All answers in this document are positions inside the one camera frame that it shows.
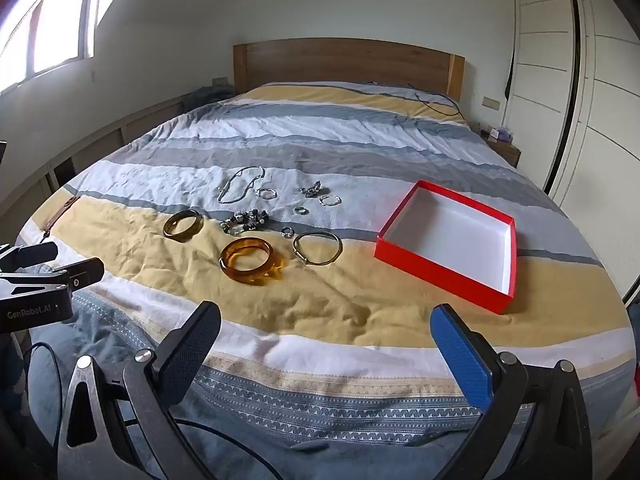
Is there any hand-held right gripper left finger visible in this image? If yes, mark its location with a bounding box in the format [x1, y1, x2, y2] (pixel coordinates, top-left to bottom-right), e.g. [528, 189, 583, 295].
[56, 301, 236, 480]

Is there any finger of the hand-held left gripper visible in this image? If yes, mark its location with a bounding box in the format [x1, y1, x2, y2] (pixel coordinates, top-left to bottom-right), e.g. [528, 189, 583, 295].
[0, 242, 59, 269]
[0, 258, 105, 295]

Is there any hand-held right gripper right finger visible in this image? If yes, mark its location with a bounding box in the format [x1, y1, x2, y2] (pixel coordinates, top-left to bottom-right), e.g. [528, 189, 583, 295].
[429, 303, 596, 480]

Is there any amber translucent bangle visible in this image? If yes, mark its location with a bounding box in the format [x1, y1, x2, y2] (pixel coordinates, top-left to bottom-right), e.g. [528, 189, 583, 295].
[219, 236, 286, 288]

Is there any dark brown bangle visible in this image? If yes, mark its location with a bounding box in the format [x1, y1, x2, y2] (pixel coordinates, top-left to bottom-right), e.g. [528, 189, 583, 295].
[163, 210, 204, 240]

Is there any red shallow box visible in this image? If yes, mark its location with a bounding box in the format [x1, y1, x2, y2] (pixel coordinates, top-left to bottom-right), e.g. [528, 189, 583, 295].
[374, 180, 517, 316]

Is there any beaded bracelet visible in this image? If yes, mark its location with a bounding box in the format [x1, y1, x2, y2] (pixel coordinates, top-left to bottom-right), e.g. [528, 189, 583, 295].
[221, 207, 271, 236]

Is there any thin metal bangle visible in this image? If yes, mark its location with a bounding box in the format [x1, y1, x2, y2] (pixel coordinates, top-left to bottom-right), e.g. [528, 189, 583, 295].
[292, 231, 344, 266]

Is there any low white shelf unit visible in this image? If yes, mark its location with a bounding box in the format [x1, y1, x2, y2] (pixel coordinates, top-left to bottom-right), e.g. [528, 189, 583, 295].
[0, 95, 186, 221]

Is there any wooden nightstand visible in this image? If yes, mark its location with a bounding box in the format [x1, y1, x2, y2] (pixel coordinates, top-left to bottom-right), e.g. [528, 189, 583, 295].
[487, 137, 523, 168]

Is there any grey knitted cloth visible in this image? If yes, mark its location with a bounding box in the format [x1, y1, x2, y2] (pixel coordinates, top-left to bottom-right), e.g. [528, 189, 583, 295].
[192, 86, 236, 108]

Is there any window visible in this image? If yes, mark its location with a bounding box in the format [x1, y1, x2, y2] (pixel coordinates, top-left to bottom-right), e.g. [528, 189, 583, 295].
[0, 0, 113, 93]

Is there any white wardrobe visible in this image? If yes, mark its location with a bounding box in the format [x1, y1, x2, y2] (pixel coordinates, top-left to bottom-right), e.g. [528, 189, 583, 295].
[502, 0, 640, 301]

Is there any wooden headboard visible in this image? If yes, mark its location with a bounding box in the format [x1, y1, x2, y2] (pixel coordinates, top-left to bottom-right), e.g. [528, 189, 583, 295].
[233, 38, 466, 103]

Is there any brown strap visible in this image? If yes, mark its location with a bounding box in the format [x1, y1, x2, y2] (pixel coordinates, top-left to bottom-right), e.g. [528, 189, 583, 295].
[42, 195, 78, 236]

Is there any silver chain necklace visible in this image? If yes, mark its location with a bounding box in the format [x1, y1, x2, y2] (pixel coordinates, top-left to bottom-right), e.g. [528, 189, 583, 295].
[217, 166, 265, 204]

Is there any thin black cable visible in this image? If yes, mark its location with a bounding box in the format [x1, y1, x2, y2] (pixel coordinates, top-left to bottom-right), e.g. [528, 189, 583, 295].
[367, 81, 463, 117]

